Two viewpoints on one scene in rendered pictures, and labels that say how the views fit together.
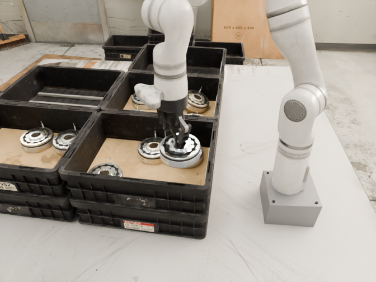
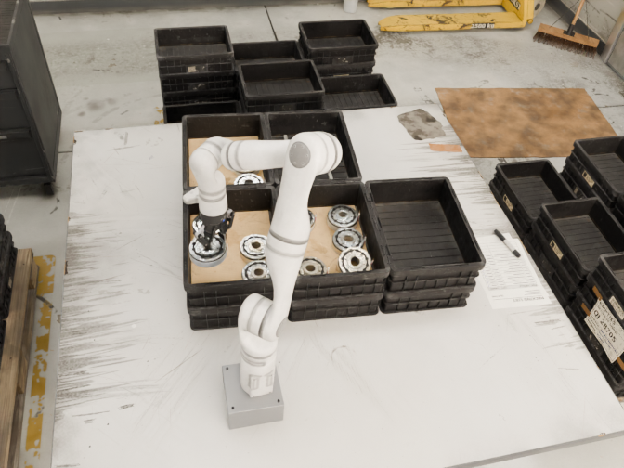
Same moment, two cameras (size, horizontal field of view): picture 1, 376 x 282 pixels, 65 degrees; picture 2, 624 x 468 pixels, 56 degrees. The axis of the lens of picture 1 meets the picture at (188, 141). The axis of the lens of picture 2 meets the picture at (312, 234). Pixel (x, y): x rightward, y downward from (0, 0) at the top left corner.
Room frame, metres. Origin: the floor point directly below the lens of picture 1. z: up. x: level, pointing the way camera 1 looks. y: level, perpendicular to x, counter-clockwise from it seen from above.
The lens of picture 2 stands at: (0.44, -1.08, 2.26)
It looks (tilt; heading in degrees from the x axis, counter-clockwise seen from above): 47 degrees down; 69
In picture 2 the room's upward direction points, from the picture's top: 6 degrees clockwise
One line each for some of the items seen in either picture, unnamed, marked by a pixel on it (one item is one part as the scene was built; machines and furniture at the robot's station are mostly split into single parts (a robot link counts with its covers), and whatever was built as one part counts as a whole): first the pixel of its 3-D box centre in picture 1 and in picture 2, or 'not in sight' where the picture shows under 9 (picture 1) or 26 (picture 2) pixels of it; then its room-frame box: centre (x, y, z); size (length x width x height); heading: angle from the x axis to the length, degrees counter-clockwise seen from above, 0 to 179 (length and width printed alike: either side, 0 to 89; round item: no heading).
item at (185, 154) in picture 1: (179, 145); (207, 247); (0.57, 0.02, 1.00); 0.10 x 0.10 x 0.01
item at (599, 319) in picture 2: not in sight; (606, 329); (2.04, -0.23, 0.41); 0.31 x 0.02 x 0.16; 86
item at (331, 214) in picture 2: (144, 97); (343, 215); (1.04, 0.18, 0.86); 0.10 x 0.10 x 0.01
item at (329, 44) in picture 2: not in sight; (333, 68); (1.60, 1.78, 0.37); 0.40 x 0.30 x 0.45; 176
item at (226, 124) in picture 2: (24, 147); (227, 162); (0.72, 0.52, 0.87); 0.40 x 0.30 x 0.11; 82
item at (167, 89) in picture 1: (163, 82); (207, 194); (0.58, 0.05, 1.17); 0.11 x 0.09 x 0.06; 122
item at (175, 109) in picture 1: (172, 107); (214, 216); (0.59, 0.04, 1.10); 0.08 x 0.08 x 0.09
